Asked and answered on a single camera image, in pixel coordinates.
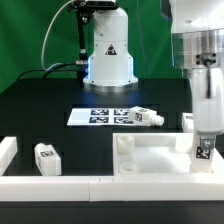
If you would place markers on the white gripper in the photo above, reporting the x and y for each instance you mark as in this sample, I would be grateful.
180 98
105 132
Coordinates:
208 112

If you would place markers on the white square tabletop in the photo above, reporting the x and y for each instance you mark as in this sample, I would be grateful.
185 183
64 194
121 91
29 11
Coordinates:
147 153

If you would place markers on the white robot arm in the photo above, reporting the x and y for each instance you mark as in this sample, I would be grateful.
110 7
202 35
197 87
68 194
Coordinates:
197 35

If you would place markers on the AprilTag marker sheet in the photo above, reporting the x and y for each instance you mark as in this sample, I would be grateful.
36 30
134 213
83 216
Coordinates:
98 116

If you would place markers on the white U-shaped fence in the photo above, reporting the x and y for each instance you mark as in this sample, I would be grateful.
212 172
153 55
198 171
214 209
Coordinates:
147 187

